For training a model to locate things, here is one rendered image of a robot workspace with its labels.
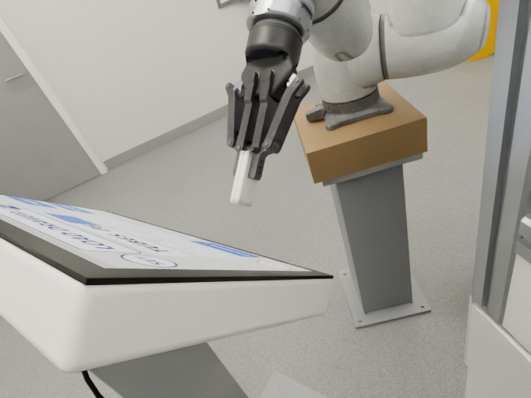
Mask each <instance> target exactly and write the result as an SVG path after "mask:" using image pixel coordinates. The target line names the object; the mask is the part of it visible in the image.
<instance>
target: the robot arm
mask: <svg viewBox="0 0 531 398"><path fill-rule="evenodd" d="M370 11H371V4H370V1H369V0H250V7H249V11H248V14H247V29H248V31H249V35H248V39H247V45H246V50H245V56H246V61H247V64H246V67H245V69H244V70H243V72H242V74H241V79H240V80H239V81H237V82H236V83H234V84H232V83H230V82H229V83H227V84H226V86H225V89H226V92H227V94H228V129H227V146H228V147H230V148H232V149H234V150H235V151H236V159H235V166H234V169H233V176H235V181H234V185H233V188H232V195H231V199H230V202H231V203H233V204H237V205H242V206H247V207H250V206H252V201H253V197H254V191H255V187H256V182H257V180H258V181H260V179H261V177H262V172H263V167H264V164H265V160H266V157H267V156H268V155H271V154H273V153H275V154H278V153H279V152H280V151H281V148H282V146H283V144H284V141H285V138H286V137H287V135H288V131H289V129H290V127H291V125H292V122H293V119H294V117H295V116H296V112H297V110H298V108H299V105H300V103H301V101H302V100H303V98H304V97H305V96H306V94H307V93H308V92H309V91H310V89H311V87H310V85H309V84H308V83H307V82H306V81H305V80H304V79H303V78H302V77H301V76H297V70H296V68H297V66H298V65H299V58H300V54H301V50H302V46H303V45H304V44H305V43H306V42H307V41H309V42H310V43H311V54H312V61H313V66H314V74H315V77H316V81H317V84H318V88H319V91H320V94H321V97H322V102H319V103H316V105H315V107H314V108H312V109H310V110H309V111H306V112H305V115H306V118H307V121H314V120H321V119H324V121H325V123H326V124H325V126H326V130H328V131H332V130H336V129H338V128H340V127H342V126H346V125H349V124H352V123H354V122H359V121H362V120H364V119H368V118H372V117H375V116H378V115H386V114H389V113H391V112H392V111H393V110H394V109H393V105H392V104H391V103H387V102H386V101H385V100H384V99H383V98H382V97H381V96H380V95H379V91H378V83H380V82H382V81H384V80H389V79H398V78H407V77H418V76H422V75H426V74H430V73H436V72H439V71H443V70H445V69H449V68H451V67H454V66H456V65H459V64H461V63H463V62H465V61H466V60H468V59H470V58H471V57H472V56H474V55H475V54H476V53H477V52H478V51H480V50H481V49H482V48H483V47H484V45H485V44H486V41H487V37H488V31H489V25H490V18H491V10H490V6H489V4H488V2H487V1H486V0H389V5H388V12H387V13H382V14H380V13H370ZM245 90H246V92H245Z"/></svg>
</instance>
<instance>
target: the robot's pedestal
mask: <svg viewBox="0 0 531 398"><path fill-rule="evenodd" d="M421 159H423V153H420V154H418V155H414V156H410V157H407V158H404V159H401V160H396V161H393V162H390V163H385V164H382V165H379V166H376V167H371V168H368V169H365V170H362V171H357V172H354V173H351V174H348V175H343V176H341V177H337V178H332V179H330V180H327V181H324V182H322V185H323V186H329V185H330V187H331V191H332V195H333V201H334V204H335V208H336V212H337V218H338V222H339V225H340V229H341V235H342V238H343V243H344V246H345V252H346V256H347V259H348V266H349V268H347V269H343V270H340V271H338V273H339V276H340V279H341V283H342V286H343V288H344V292H345V296H346V299H347V301H348V306H349V309H350V311H351V314H352V319H353V321H354V324H355V327H356V329H361V328H364V327H367V326H372V325H377V324H382V323H385V322H388V321H395V320H398V319H402V318H406V317H412V316H416V315H419V314H425V313H429V312H431V307H430V306H429V305H428V303H427V300H426V298H425V297H424V295H423V293H422V291H421V290H420V288H419V286H418V284H417V282H416V280H415V279H414V277H413V275H412V273H411V270H410V259H409V237H408V226H407V215H406V204H405V183H404V172H403V164H405V163H410V162H412V161H416V160H421Z"/></svg>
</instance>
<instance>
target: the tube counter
mask: <svg viewBox="0 0 531 398"><path fill-rule="evenodd" d="M22 206H24V207H27V208H30V209H33V210H36V211H37V212H42V213H43V214H46V215H49V216H52V217H54V218H57V219H60V220H63V221H66V222H67V223H71V224H74V225H76V226H79V227H82V228H84V229H89V230H96V231H110V232H118V233H122V232H120V231H116V230H113V229H110V228H108V227H104V226H101V225H99V224H96V223H92V222H89V221H87V220H83V219H80V218H77V217H75V216H71V215H69V214H66V213H64V212H60V211H57V210H54V209H52V208H41V207H36V206H30V205H22Z"/></svg>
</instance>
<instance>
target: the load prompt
mask: <svg viewBox="0 0 531 398"><path fill-rule="evenodd" d="M0 214H1V215H3V216H5V217H8V218H10V219H12V220H14V221H17V222H18V223H21V224H24V225H25V226H27V227H30V228H32V229H34V230H36V231H39V232H41V233H43V234H45V235H48V236H50V237H52V238H55V239H57V240H59V241H61V242H64V243H65V244H67V245H70V246H72V247H74V248H77V249H79V250H87V251H102V252H116V253H141V252H138V251H136V250H132V249H131V248H128V247H125V246H122V245H120V244H118V243H115V242H112V241H109V240H107V239H105V238H101V237H99V236H96V235H93V234H90V233H88V232H86V231H83V230H80V229H77V228H75V227H71V226H70V225H67V224H64V223H61V222H58V221H57V220H53V219H51V218H48V217H46V216H42V215H40V214H38V213H35V212H32V211H29V210H27V209H25V208H22V207H19V206H16V205H13V204H10V203H9V202H3V201H0Z"/></svg>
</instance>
